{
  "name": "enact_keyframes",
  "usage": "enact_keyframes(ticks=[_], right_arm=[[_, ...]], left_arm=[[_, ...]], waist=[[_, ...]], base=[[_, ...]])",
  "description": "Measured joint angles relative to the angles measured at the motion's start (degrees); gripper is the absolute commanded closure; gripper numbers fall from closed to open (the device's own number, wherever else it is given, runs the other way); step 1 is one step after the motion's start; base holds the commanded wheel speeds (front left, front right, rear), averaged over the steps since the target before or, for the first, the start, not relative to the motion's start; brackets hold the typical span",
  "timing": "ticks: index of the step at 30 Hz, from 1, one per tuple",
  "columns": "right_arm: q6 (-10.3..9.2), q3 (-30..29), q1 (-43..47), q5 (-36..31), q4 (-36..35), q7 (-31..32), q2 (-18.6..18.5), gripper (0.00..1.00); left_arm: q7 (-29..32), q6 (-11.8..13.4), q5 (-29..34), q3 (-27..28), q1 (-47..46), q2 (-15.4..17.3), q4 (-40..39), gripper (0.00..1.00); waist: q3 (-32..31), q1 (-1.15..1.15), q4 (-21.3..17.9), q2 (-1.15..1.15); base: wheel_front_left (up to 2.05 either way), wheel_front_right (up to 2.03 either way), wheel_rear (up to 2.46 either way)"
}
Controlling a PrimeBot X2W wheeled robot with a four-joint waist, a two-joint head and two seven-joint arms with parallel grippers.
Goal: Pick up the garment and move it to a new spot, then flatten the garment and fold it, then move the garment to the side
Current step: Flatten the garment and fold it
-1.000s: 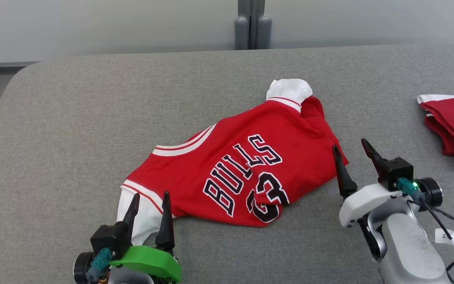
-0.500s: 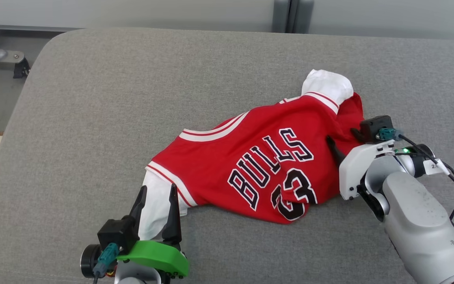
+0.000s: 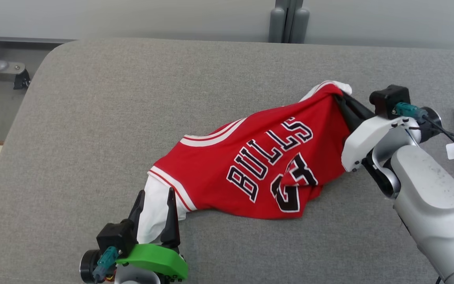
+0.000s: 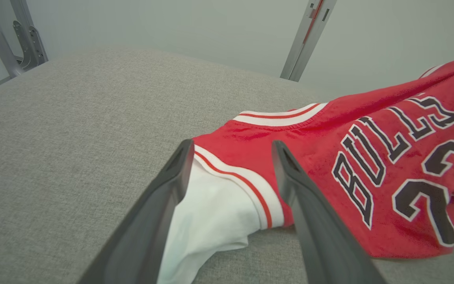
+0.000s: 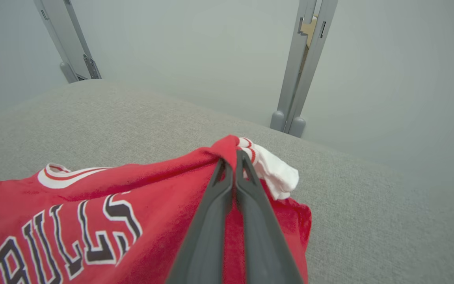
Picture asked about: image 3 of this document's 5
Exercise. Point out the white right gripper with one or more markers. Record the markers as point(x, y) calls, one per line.
point(373, 134)

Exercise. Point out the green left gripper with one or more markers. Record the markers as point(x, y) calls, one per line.
point(156, 258)

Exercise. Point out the red Bulls jersey white sleeves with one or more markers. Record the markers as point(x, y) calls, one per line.
point(231, 189)

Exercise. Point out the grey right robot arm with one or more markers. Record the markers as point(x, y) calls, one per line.
point(432, 205)

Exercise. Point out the grey fabric sofa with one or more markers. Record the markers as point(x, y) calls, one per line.
point(93, 138)

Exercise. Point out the black caster wheel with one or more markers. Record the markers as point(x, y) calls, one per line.
point(22, 81)

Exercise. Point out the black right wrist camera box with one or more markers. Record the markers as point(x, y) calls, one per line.
point(388, 98)

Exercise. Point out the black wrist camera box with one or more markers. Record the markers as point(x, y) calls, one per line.
point(114, 236)
point(388, 98)

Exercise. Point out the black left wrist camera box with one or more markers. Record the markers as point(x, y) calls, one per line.
point(114, 236)

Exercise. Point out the teal right camera connector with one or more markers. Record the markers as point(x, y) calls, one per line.
point(408, 111)

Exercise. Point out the teal camera connector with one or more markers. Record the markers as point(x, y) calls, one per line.
point(105, 262)
point(408, 111)

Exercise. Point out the teal left camera connector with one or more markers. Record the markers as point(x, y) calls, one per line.
point(105, 262)

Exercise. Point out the grey wall base strip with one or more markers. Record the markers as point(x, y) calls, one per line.
point(34, 40)

